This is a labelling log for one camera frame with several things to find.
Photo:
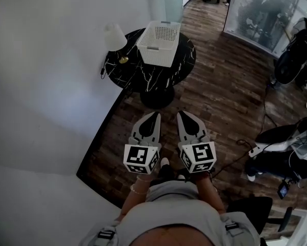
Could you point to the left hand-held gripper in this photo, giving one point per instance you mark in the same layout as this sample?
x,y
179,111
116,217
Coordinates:
x,y
138,155

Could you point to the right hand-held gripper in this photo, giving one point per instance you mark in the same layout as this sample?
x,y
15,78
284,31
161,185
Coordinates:
x,y
202,152

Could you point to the white plastic basket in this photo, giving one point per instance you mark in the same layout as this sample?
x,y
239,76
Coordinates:
x,y
158,42

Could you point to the person's right forearm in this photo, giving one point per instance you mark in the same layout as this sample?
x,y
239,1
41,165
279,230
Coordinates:
x,y
209,193

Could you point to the person's left forearm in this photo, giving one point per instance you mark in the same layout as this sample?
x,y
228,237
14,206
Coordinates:
x,y
135,201

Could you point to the person's white shoe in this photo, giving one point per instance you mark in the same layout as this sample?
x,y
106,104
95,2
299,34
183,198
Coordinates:
x,y
164,162

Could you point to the person's black trouser leg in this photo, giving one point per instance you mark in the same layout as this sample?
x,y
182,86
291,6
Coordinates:
x,y
166,173

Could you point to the dark red wristband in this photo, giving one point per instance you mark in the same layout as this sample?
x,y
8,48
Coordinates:
x,y
203,177

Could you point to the black marble round table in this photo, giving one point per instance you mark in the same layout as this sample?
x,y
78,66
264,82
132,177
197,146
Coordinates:
x,y
153,78

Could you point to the white power strip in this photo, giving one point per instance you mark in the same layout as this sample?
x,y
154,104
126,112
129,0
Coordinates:
x,y
254,151

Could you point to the person's grey shirt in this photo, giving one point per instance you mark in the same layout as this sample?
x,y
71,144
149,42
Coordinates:
x,y
173,206

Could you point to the black padded chair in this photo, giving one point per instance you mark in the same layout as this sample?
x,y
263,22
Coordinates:
x,y
273,136

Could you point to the black office chair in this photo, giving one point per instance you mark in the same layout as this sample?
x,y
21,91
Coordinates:
x,y
248,209

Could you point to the white shade table lamp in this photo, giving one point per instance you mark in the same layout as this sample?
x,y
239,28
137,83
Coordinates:
x,y
114,37

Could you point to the large black bag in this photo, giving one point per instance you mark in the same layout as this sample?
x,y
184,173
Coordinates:
x,y
294,58

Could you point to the frosted glass door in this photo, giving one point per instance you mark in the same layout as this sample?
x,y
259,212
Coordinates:
x,y
173,4

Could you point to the small black camera device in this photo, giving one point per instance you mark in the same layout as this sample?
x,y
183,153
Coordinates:
x,y
283,189

